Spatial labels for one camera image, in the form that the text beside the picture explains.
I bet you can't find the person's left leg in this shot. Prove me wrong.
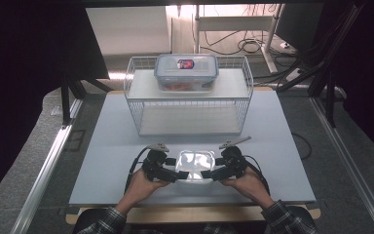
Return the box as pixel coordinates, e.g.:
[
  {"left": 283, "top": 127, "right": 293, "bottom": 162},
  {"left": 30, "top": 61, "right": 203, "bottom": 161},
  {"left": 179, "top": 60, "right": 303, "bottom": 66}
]
[{"left": 73, "top": 208, "right": 111, "bottom": 234}]

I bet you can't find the clear rectangular lidded food container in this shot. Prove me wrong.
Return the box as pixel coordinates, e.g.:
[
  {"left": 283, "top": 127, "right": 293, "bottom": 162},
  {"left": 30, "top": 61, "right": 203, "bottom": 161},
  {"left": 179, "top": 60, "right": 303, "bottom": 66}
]
[{"left": 153, "top": 53, "right": 220, "bottom": 94}]

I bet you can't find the light grey table mat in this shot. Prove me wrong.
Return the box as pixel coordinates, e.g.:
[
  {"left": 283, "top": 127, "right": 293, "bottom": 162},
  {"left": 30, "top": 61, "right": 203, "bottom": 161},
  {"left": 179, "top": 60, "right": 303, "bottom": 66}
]
[{"left": 68, "top": 90, "right": 317, "bottom": 207}]

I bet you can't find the right hand-held gripper black cable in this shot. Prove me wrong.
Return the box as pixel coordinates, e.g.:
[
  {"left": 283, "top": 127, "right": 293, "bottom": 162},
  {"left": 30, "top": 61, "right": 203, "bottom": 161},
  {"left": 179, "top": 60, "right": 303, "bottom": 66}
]
[{"left": 243, "top": 154, "right": 271, "bottom": 196}]

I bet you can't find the black metal stand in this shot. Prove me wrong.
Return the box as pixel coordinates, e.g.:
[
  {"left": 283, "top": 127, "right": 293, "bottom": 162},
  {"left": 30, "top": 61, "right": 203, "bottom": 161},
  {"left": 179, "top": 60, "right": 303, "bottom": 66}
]
[
  {"left": 277, "top": 3, "right": 365, "bottom": 129},
  {"left": 59, "top": 75, "right": 112, "bottom": 127}
]

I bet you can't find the wooden table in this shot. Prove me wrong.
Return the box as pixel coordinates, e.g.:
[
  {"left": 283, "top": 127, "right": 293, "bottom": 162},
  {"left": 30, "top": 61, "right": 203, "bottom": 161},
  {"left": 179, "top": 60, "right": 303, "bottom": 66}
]
[{"left": 65, "top": 86, "right": 321, "bottom": 225}]

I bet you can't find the white desk frame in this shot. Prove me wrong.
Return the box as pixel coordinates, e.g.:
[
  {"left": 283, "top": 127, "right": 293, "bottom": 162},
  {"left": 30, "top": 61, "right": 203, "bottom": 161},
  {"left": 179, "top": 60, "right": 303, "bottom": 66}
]
[{"left": 193, "top": 3, "right": 285, "bottom": 74}]

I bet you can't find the white wire rack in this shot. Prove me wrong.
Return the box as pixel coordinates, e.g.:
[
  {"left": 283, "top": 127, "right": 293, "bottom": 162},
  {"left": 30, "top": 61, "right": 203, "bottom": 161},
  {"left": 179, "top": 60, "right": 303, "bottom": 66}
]
[{"left": 123, "top": 55, "right": 254, "bottom": 137}]

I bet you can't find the left hand-held gripper black cable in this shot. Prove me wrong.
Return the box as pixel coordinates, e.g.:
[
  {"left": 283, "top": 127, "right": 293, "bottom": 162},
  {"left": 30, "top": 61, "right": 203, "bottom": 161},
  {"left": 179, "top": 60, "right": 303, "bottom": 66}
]
[{"left": 124, "top": 146, "right": 151, "bottom": 194}]

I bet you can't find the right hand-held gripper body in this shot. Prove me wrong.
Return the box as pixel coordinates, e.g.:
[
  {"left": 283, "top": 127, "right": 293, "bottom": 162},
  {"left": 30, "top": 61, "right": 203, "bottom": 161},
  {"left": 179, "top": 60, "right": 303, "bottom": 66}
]
[{"left": 218, "top": 136, "right": 252, "bottom": 180}]

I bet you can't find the hand-held gripper black cable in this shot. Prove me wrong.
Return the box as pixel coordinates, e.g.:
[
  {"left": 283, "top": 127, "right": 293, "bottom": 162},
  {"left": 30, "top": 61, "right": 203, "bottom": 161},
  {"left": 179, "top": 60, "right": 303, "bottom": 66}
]
[
  {"left": 243, "top": 154, "right": 271, "bottom": 196},
  {"left": 124, "top": 146, "right": 151, "bottom": 194}
]

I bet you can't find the white panel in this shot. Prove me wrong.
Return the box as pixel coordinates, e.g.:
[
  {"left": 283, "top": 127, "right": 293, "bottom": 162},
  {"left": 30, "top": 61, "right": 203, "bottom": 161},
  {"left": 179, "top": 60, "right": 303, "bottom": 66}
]
[{"left": 86, "top": 6, "right": 171, "bottom": 56}]

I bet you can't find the dark monitor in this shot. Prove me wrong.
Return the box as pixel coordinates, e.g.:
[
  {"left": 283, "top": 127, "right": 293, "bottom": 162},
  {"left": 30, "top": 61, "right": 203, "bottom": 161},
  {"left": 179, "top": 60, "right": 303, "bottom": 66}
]
[{"left": 274, "top": 3, "right": 325, "bottom": 52}]

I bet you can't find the white square container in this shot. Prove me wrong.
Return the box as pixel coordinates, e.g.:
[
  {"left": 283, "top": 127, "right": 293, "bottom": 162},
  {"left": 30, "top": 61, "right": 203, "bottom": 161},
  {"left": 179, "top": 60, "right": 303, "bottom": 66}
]
[{"left": 174, "top": 149, "right": 216, "bottom": 193}]

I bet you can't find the dark curtain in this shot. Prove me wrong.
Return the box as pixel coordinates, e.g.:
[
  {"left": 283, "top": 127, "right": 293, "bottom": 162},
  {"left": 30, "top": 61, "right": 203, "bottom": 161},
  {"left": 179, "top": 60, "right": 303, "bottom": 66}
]
[
  {"left": 0, "top": 0, "right": 110, "bottom": 211},
  {"left": 324, "top": 0, "right": 374, "bottom": 164}
]

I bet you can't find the white power strip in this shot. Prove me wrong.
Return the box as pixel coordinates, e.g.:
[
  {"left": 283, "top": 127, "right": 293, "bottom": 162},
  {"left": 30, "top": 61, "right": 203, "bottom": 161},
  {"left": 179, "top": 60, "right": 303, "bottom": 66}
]
[{"left": 285, "top": 67, "right": 305, "bottom": 83}]

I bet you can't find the person's right hand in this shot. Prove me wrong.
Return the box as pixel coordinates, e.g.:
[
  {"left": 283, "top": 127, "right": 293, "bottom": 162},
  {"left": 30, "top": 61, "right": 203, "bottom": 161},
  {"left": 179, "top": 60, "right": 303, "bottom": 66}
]
[{"left": 219, "top": 166, "right": 276, "bottom": 211}]

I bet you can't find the aluminium rail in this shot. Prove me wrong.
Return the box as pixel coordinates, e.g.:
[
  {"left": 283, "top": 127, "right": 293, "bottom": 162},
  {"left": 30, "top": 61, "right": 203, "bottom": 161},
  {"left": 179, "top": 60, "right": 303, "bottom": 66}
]
[
  {"left": 309, "top": 97, "right": 374, "bottom": 234},
  {"left": 11, "top": 97, "right": 83, "bottom": 234}
]

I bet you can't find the black cable beside table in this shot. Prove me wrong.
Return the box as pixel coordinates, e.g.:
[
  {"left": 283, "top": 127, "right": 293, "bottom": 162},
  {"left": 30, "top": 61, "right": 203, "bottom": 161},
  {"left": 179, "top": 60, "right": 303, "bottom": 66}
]
[{"left": 291, "top": 132, "right": 313, "bottom": 161}]

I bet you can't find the dark floor plate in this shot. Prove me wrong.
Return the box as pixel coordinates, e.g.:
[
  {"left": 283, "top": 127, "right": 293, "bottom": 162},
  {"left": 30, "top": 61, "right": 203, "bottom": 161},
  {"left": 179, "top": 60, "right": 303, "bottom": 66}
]
[{"left": 65, "top": 129, "right": 88, "bottom": 152}]

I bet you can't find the coiled black floor cable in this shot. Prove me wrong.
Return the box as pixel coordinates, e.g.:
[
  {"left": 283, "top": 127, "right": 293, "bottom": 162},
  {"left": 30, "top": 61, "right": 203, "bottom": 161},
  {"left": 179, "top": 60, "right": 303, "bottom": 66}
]
[{"left": 201, "top": 29, "right": 274, "bottom": 57}]

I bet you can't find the person's left hand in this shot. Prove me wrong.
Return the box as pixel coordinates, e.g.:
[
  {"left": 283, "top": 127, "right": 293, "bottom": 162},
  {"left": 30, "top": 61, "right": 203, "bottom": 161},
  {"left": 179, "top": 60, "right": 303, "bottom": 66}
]
[{"left": 116, "top": 168, "right": 171, "bottom": 215}]

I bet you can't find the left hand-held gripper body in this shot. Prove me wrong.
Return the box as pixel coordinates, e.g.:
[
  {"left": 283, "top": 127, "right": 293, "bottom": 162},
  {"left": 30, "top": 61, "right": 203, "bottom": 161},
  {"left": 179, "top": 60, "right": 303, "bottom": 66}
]
[{"left": 141, "top": 141, "right": 170, "bottom": 181}]

